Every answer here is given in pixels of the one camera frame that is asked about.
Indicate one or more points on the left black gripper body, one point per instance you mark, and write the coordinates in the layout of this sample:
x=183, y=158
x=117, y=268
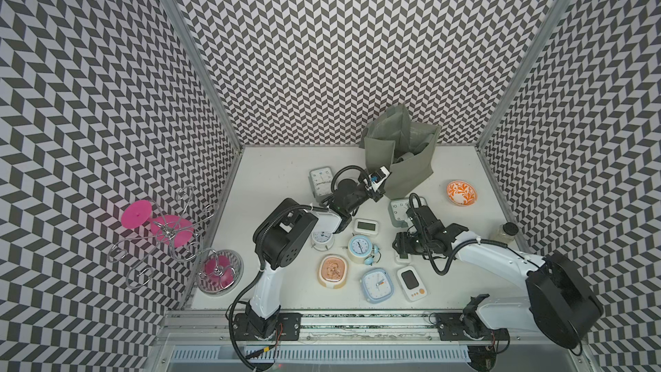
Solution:
x=363, y=195

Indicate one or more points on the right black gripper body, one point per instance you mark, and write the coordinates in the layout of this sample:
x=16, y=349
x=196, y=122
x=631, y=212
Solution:
x=415, y=244

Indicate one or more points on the white slim digital clock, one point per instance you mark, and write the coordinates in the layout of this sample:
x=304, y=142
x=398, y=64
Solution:
x=402, y=258

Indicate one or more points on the white twin-bell alarm clock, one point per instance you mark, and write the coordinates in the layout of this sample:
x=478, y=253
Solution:
x=322, y=241

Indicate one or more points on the white orange-button digital timer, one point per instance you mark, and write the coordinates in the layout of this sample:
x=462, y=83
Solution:
x=411, y=284

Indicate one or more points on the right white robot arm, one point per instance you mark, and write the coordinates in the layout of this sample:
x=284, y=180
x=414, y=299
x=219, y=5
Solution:
x=556, y=300

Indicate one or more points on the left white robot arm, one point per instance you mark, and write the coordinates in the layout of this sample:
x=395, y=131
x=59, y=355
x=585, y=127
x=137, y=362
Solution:
x=282, y=235

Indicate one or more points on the small white digital clock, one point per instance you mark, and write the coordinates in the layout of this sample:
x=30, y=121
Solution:
x=366, y=227

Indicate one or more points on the grey square analog clock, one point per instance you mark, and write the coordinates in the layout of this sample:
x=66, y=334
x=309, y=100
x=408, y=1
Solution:
x=321, y=182

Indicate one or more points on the green rectangular analog clock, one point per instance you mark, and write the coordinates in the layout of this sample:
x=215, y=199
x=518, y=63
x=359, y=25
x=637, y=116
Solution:
x=398, y=212

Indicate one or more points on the blue twin-bell alarm clock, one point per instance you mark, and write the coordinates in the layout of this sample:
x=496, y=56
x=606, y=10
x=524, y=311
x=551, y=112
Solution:
x=362, y=251

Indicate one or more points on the blue square analog clock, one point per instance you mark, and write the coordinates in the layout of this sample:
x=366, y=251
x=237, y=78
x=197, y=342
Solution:
x=377, y=286

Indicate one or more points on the orange oval cartoon clock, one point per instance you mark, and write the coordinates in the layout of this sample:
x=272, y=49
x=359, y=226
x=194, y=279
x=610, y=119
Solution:
x=333, y=272

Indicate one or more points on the orange patterned bowl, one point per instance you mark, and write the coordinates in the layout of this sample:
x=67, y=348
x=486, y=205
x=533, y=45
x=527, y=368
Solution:
x=461, y=193

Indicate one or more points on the small jar black lid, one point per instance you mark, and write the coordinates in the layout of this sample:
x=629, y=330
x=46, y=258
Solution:
x=506, y=233

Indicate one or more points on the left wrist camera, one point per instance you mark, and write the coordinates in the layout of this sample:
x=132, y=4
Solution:
x=379, y=176

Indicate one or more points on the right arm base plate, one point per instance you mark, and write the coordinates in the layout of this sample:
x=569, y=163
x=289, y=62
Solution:
x=455, y=326

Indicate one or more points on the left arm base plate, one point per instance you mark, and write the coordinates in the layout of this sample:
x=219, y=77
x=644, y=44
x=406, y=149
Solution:
x=250, y=327

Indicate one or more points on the pink wire cup stand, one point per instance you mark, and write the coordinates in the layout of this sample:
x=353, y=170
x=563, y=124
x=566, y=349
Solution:
x=177, y=233

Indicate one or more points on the aluminium front rail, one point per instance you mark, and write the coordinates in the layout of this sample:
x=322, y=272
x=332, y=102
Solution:
x=362, y=326

